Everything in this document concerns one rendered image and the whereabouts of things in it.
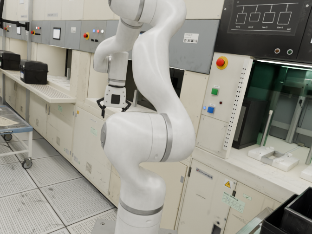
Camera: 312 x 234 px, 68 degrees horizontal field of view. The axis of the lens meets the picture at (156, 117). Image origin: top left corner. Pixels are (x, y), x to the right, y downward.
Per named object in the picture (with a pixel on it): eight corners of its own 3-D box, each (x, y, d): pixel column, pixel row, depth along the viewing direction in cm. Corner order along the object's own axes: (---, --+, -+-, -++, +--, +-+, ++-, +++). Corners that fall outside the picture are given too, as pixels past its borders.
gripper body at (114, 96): (106, 83, 106) (104, 107, 108) (128, 85, 109) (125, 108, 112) (104, 81, 113) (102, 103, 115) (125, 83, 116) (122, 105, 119)
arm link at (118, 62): (107, 78, 105) (127, 81, 108) (110, 48, 102) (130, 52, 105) (105, 76, 113) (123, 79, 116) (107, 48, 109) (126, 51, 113)
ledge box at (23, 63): (17, 79, 291) (17, 58, 285) (41, 81, 310) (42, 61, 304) (23, 83, 270) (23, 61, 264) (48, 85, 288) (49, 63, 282)
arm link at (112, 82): (107, 79, 105) (107, 85, 106) (126, 81, 108) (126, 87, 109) (106, 76, 113) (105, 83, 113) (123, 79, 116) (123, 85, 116)
